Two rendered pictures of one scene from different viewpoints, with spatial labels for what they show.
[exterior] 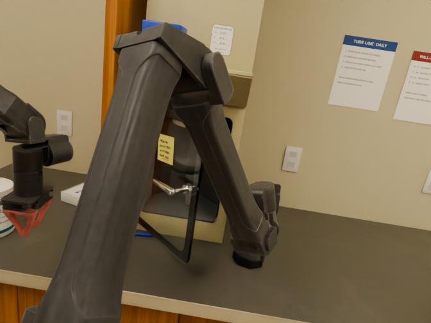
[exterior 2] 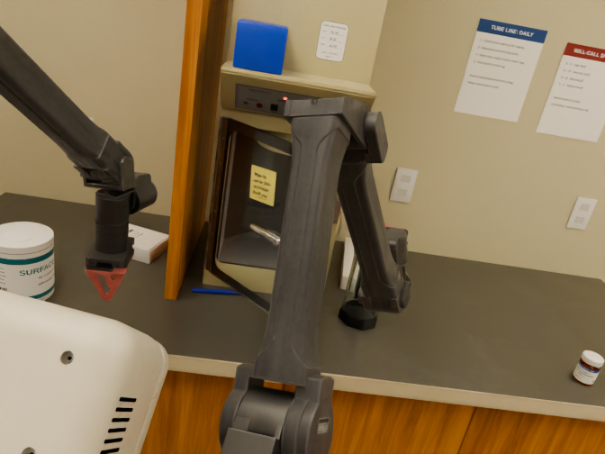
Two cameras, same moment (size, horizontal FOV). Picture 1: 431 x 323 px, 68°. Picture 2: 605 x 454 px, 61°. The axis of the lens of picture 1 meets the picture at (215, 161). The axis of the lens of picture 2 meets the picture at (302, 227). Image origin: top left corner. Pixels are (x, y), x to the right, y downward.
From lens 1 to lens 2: 31 cm
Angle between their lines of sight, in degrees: 9
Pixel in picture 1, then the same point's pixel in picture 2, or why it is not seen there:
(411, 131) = (557, 149)
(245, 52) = (363, 59)
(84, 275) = (300, 334)
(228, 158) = (374, 213)
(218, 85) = (379, 146)
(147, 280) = (243, 347)
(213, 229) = not seen: hidden behind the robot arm
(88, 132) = not seen: hidden behind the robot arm
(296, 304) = (420, 367)
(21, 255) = not seen: hidden behind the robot
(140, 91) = (325, 167)
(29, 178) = (118, 231)
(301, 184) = (414, 218)
